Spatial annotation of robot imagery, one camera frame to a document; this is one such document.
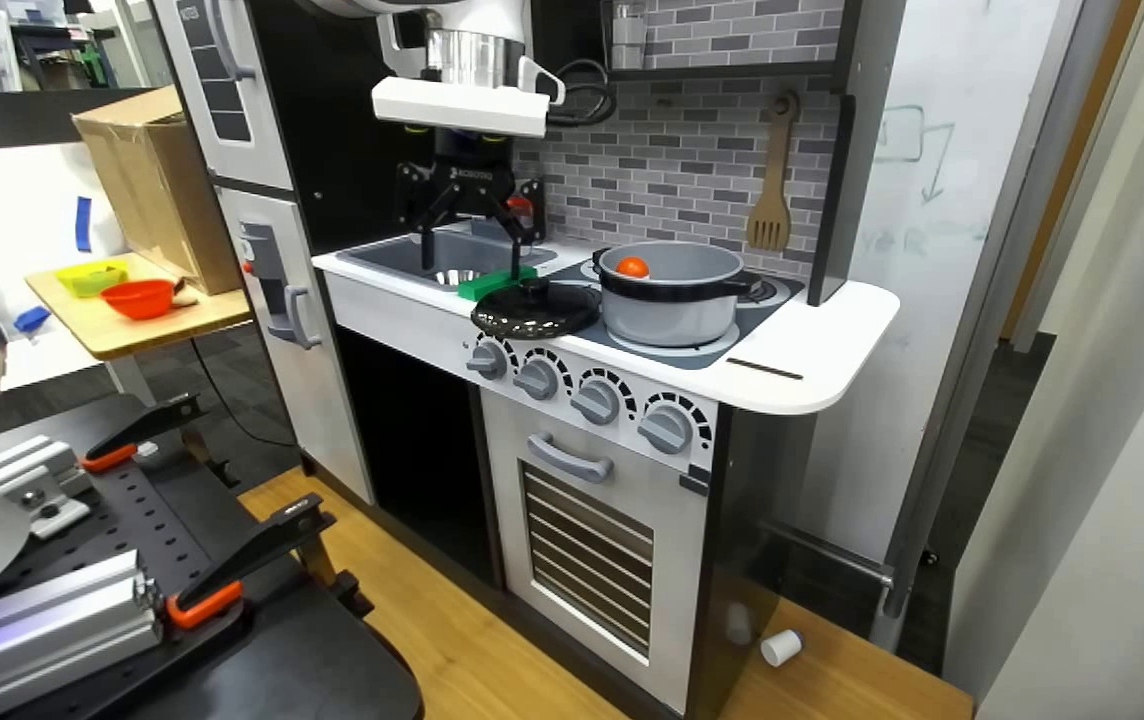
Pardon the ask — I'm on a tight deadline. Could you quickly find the grey fridge door handle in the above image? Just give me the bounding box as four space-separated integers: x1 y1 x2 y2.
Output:
210 0 264 84
282 283 328 357

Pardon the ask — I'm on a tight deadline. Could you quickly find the grey stove knob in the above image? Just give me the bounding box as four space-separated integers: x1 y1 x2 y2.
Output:
633 389 715 461
510 343 574 405
568 362 636 430
463 332 517 384

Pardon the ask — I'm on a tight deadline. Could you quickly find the brown cardboard box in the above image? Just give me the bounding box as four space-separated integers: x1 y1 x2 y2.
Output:
66 84 243 300

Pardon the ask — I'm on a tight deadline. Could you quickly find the grey oven door handle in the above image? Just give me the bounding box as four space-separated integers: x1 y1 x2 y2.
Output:
522 426 621 489

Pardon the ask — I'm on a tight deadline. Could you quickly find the black perforated work table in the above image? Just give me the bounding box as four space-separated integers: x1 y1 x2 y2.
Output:
0 389 428 720

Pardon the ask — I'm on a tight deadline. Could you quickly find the translucent cup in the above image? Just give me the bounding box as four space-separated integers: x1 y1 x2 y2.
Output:
721 595 761 650

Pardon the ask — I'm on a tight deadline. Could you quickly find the green block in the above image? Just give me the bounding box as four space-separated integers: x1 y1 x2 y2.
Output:
457 264 541 302

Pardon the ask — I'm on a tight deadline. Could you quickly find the light wooden board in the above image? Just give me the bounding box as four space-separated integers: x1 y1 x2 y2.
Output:
19 249 254 362

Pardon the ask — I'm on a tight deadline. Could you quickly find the wall whiteboard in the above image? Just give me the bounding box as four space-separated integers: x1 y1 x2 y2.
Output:
795 0 1091 571

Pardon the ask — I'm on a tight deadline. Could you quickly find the grey toy pot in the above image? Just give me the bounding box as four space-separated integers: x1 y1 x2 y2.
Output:
588 235 785 350

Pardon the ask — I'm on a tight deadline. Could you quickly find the grey sink basin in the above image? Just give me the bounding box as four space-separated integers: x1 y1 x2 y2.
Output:
330 219 564 294

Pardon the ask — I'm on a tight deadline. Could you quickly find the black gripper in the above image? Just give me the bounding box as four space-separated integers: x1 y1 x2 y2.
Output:
392 131 537 281

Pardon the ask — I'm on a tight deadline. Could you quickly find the orange bowl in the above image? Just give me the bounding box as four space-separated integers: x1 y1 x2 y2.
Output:
95 273 193 323

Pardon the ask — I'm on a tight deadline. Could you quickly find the yellow green bowl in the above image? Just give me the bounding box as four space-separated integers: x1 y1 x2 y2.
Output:
55 254 135 300

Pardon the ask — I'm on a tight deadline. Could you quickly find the white cup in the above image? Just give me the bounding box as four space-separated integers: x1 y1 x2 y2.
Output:
757 623 807 670

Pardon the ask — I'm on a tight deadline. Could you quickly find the small aluminium extrusion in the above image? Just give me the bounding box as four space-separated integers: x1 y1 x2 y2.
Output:
0 426 85 507

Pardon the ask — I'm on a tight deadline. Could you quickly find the wooden spatula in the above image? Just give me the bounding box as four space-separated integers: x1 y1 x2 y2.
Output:
742 87 807 259

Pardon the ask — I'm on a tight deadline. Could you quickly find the black clamp orange grip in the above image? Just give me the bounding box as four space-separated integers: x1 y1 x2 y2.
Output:
159 489 339 636
77 389 204 478

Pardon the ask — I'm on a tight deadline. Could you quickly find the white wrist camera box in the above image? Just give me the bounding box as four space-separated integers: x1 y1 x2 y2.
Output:
367 71 557 144

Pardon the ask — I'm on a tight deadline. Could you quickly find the white toy kitchen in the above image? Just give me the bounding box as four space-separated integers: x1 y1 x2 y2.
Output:
147 0 907 720

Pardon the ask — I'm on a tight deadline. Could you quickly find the large aluminium extrusion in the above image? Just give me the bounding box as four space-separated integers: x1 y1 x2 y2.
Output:
0 545 162 720

